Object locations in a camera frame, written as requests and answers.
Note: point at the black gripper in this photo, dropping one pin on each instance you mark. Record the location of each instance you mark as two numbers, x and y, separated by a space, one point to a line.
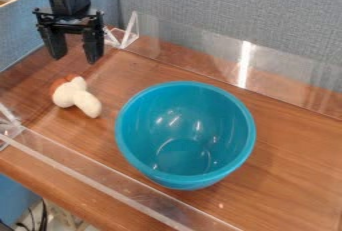
86 21

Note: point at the white brown toy mushroom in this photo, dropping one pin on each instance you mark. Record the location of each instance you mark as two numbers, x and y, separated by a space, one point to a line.
69 92

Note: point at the blue plastic bowl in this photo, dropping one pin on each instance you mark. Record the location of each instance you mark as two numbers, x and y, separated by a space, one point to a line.
186 133

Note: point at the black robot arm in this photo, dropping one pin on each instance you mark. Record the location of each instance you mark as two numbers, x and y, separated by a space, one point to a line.
69 7

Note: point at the clear acrylic front barrier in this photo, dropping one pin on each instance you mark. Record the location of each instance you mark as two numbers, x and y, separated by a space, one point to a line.
106 197

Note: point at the clear acrylic back barrier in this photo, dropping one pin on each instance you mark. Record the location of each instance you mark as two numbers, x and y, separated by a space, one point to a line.
290 78

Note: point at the clear acrylic corner bracket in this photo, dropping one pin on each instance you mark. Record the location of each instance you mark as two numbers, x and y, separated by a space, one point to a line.
121 38

